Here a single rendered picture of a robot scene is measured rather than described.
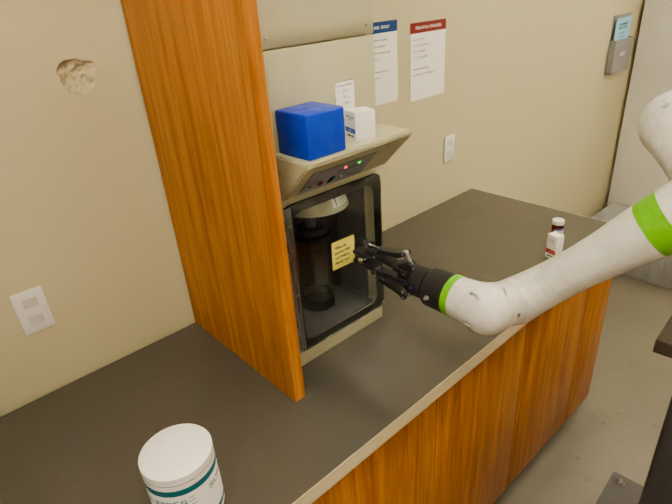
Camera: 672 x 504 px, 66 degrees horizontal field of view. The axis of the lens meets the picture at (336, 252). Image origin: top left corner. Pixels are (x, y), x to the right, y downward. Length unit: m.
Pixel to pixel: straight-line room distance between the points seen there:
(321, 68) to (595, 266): 0.68
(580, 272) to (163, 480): 0.86
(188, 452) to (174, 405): 0.35
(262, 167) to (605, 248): 0.66
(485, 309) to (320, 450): 0.46
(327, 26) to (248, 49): 0.28
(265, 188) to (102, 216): 0.56
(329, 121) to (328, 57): 0.18
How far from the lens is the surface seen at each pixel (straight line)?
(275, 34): 1.08
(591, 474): 2.48
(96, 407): 1.43
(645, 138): 1.14
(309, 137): 1.01
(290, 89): 1.11
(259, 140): 0.97
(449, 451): 1.61
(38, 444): 1.41
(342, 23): 1.20
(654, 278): 3.81
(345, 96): 1.21
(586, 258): 1.10
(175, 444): 1.04
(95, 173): 1.40
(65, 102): 1.36
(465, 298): 1.08
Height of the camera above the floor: 1.81
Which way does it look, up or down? 27 degrees down
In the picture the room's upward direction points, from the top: 4 degrees counter-clockwise
